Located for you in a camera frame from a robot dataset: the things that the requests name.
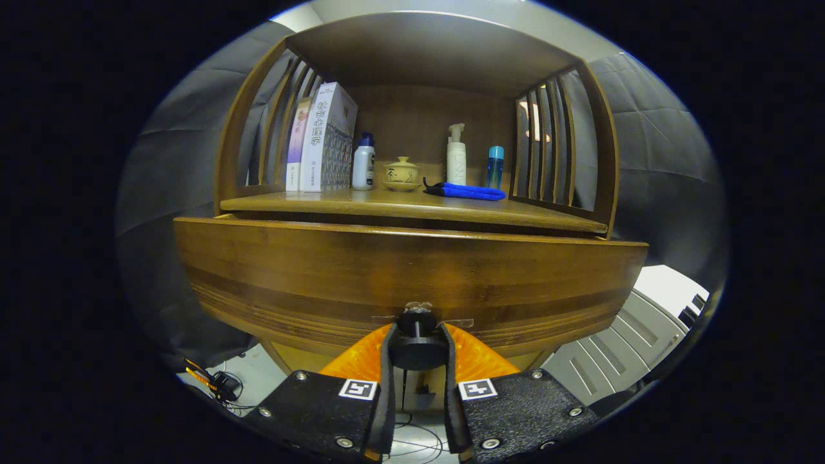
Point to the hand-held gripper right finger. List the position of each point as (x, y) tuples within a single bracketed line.
[(451, 399)]

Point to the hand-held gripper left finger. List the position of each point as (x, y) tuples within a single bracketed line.
[(387, 399)]

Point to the black drawer knob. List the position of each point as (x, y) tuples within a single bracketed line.
[(417, 351)]

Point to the wooden countertop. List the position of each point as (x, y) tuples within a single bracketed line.
[(399, 205)]

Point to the wooden cabinet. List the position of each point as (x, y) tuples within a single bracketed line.
[(419, 122)]

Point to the black power adapter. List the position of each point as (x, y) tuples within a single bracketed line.
[(225, 386)]

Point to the white ribbed appliance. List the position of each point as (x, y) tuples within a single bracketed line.
[(619, 348)]

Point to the black orange tool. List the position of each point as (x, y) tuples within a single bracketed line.
[(200, 377)]

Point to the blue folded cloth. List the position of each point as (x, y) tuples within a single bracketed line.
[(467, 191)]

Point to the yellow lidded teacup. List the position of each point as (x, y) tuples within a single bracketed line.
[(401, 173)]

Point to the blue transparent bottle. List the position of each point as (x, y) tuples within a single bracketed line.
[(495, 167)]

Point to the white bottle blue cap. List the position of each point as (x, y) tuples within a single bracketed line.
[(364, 164)]

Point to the white pump bottle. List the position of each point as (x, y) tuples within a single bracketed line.
[(456, 161)]

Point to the thick white book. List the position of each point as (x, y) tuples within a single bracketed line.
[(325, 138)]

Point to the thin purple book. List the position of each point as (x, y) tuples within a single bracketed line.
[(296, 145)]

